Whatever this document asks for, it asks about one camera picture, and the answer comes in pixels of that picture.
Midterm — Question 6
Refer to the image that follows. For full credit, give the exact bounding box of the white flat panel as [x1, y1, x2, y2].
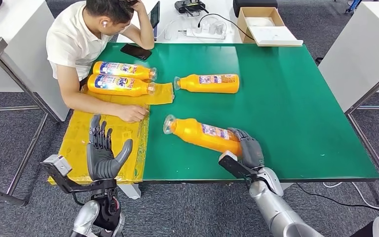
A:
[248, 25, 304, 47]

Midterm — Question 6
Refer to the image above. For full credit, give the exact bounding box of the yellow taped cardboard sheet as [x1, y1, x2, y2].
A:
[47, 81, 175, 186]

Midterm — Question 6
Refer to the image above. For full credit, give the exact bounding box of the black case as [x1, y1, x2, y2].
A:
[232, 0, 279, 17]

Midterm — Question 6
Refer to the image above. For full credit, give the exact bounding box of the black floor cable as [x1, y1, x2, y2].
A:
[296, 183, 379, 217]

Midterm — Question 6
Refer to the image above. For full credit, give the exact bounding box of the white power strip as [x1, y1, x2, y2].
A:
[186, 27, 227, 40]

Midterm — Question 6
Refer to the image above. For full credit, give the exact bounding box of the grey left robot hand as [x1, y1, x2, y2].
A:
[86, 114, 134, 181]

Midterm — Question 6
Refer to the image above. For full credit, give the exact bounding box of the white packaging insert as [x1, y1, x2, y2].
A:
[245, 16, 277, 27]

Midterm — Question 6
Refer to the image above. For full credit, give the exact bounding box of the person's right hand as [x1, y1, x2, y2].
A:
[115, 104, 150, 124]

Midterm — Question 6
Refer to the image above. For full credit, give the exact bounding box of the black router with antennas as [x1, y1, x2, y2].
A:
[174, 0, 210, 16]

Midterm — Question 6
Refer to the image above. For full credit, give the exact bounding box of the white floor cable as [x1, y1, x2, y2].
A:
[322, 181, 379, 212]

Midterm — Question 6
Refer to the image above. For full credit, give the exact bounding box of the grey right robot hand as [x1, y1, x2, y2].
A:
[227, 127, 265, 171]

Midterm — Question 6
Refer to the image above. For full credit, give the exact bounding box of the person's left hand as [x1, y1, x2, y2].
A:
[124, 0, 146, 10]

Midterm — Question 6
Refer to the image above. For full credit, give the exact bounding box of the green topped table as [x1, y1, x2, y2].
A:
[48, 42, 379, 184]

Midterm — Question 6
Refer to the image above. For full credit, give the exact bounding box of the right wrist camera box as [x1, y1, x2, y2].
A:
[218, 151, 254, 180]

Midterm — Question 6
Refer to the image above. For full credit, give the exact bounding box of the black smartphone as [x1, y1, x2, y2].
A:
[120, 43, 152, 61]

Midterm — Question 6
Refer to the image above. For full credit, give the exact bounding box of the brown cardboard box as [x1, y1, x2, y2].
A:
[236, 6, 287, 44]

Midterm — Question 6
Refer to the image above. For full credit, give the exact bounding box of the orange detergent bottle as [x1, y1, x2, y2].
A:
[162, 114, 244, 157]
[87, 73, 156, 98]
[92, 61, 158, 81]
[173, 74, 240, 94]

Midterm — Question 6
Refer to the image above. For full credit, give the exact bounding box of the black tablet on stand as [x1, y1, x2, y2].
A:
[150, 0, 161, 41]

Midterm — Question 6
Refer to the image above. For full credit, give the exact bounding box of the white desk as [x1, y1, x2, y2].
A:
[318, 0, 379, 113]
[115, 0, 242, 44]
[0, 0, 70, 122]

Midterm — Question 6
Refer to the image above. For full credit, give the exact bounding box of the black power cable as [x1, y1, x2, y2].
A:
[197, 12, 256, 41]

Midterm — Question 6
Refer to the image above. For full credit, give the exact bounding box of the blue metal stand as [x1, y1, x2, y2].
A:
[345, 0, 363, 14]

